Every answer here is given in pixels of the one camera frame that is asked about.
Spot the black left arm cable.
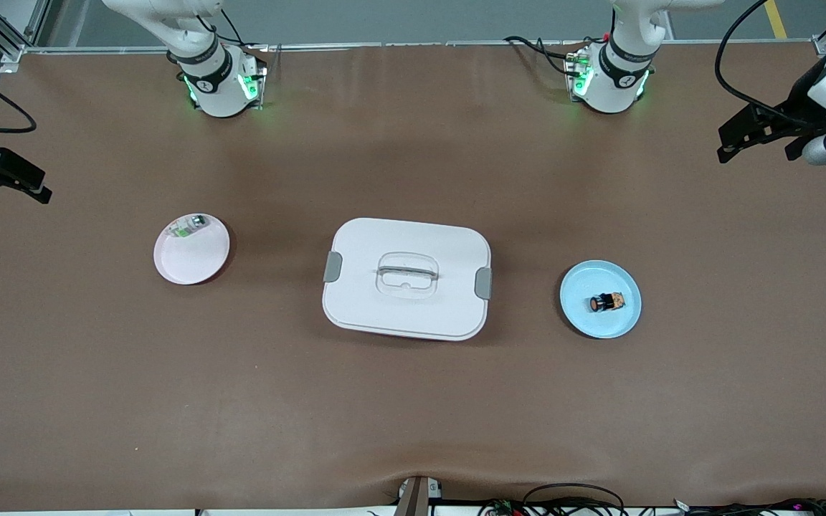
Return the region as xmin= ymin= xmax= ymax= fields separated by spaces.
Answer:
xmin=715 ymin=0 xmax=815 ymax=124

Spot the black left base cable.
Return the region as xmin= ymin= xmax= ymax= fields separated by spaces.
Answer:
xmin=504 ymin=34 xmax=587 ymax=64

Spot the metal table edge bracket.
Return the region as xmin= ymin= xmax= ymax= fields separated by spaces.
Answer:
xmin=394 ymin=476 xmax=444 ymax=516

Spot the black looped cable bundle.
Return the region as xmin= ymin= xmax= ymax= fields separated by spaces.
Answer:
xmin=476 ymin=483 xmax=629 ymax=516

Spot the black base cable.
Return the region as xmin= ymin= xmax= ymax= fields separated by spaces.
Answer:
xmin=504 ymin=34 xmax=587 ymax=64
xmin=198 ymin=9 xmax=270 ymax=52

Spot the light blue round plate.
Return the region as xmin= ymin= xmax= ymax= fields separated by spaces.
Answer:
xmin=559 ymin=259 xmax=643 ymax=340

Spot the white lidded box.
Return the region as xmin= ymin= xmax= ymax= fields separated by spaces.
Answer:
xmin=322 ymin=218 xmax=493 ymax=342

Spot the pink round plate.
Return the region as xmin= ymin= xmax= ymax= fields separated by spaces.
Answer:
xmin=153 ymin=213 xmax=232 ymax=286

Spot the green and white switch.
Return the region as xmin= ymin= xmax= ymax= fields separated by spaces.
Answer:
xmin=171 ymin=215 xmax=209 ymax=239

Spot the black right base cable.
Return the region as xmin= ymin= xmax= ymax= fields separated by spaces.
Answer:
xmin=198 ymin=9 xmax=270 ymax=52

